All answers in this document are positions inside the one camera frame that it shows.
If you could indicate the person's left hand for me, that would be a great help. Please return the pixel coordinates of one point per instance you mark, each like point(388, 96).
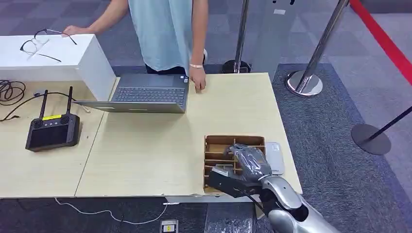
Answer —
point(198, 78)

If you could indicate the person's right hand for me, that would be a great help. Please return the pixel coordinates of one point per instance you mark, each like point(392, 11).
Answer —
point(75, 30)

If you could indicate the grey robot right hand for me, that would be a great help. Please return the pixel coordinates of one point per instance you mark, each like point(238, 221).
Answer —
point(252, 162)

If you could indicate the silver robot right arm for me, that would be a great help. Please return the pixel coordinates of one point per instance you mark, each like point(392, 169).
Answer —
point(283, 189)

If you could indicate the grey rounded flat card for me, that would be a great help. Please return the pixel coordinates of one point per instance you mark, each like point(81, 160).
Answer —
point(275, 159)

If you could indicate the black-rimmed eyeglasses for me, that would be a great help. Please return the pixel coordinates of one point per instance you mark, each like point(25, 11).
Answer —
point(46, 29)

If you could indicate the wooden compartment card box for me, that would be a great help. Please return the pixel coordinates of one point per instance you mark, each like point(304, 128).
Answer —
point(219, 141)

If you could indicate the white box stand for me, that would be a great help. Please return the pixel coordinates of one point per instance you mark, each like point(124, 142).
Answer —
point(93, 69)

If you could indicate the grey open laptop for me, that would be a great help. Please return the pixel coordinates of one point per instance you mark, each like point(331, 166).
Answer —
point(148, 95)

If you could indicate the person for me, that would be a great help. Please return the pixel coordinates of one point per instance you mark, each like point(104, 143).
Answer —
point(161, 35)

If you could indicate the chrome stanchion with black base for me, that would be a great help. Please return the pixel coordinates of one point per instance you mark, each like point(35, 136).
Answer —
point(239, 38)

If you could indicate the dark shiny plastic-wrapped floor object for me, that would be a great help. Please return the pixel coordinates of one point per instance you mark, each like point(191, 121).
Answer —
point(228, 220)

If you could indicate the floor power socket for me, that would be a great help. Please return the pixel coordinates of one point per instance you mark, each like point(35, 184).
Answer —
point(169, 227)

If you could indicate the black remote controller with antennas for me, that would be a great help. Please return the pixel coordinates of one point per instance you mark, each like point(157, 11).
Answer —
point(51, 135)

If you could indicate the black stanchion with flat base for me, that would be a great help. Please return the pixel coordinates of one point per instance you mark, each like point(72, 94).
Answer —
point(370, 140)

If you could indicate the red barrier belt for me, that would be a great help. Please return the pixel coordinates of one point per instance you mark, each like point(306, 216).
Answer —
point(383, 38)

